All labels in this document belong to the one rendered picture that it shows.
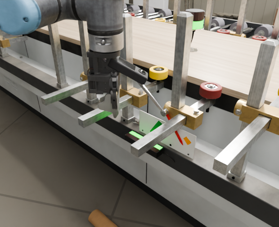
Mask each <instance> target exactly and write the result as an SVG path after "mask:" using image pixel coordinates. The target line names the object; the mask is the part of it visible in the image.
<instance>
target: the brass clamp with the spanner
mask: <svg viewBox="0 0 279 227"><path fill-rule="evenodd" d="M163 109H167V110H168V111H169V114H168V115H169V117H170V119H171V118H173V117H175V116H176V115H178V114H182V115H184V116H186V124H185V125H184V126H186V127H188V128H190V129H193V130H195V129H196V128H198V127H199V126H200V125H201V124H202V121H203V112H202V111H199V115H195V114H193V111H194V108H192V107H189V106H187V105H184V106H183V107H182V108H180V109H177V108H175V107H172V106H171V102H170V101H168V102H166V103H165V105H164V107H163Z"/></svg>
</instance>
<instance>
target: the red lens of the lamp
mask: <svg viewBox="0 0 279 227"><path fill-rule="evenodd" d="M185 12H187V11H186V10H185ZM190 13H191V14H192V15H193V21H199V20H203V19H204V14H205V11H204V12H200V13H192V12H190Z"/></svg>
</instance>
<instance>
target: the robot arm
mask: <svg viewBox="0 0 279 227"><path fill-rule="evenodd" d="M62 20H78V21H87V31H88V38H89V49H88V51H87V52H86V54H87V57H89V67H90V68H89V69H88V71H87V78H88V87H89V93H96V94H100V95H103V94H104V93H107V94H106V95H105V96H103V97H101V98H100V103H99V104H98V108H99V109H100V110H104V111H108V112H111V113H113V117H114V118H116V117H117V116H118V114H119V103H120V81H121V76H120V73H122V74H123V75H125V76H127V77H129V78H131V79H133V80H134V81H136V82H138V83H140V84H142V85H144V84H145V83H146V81H147V79H148V73H147V72H146V71H144V70H142V69H140V68H139V67H137V66H135V65H133V64H131V63H130V62H128V61H126V60H124V59H122V58H121V57H119V55H120V50H122V49H123V47H124V40H123V14H122V0H0V30H2V31H4V32H6V33H8V34H10V35H24V34H29V33H31V32H33V31H35V30H37V29H39V28H42V27H45V26H48V25H51V24H54V23H57V22H59V21H62Z"/></svg>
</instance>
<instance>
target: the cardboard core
mask: <svg viewBox="0 0 279 227"><path fill-rule="evenodd" d="M88 220H89V222H90V223H92V224H93V225H94V226H95V227H118V226H117V225H116V224H114V223H113V222H112V221H111V220H110V219H109V218H108V217H106V216H105V215H104V214H103V213H102V212H101V211H100V210H98V209H96V210H94V211H93V212H92V213H91V214H90V215H89V218H88Z"/></svg>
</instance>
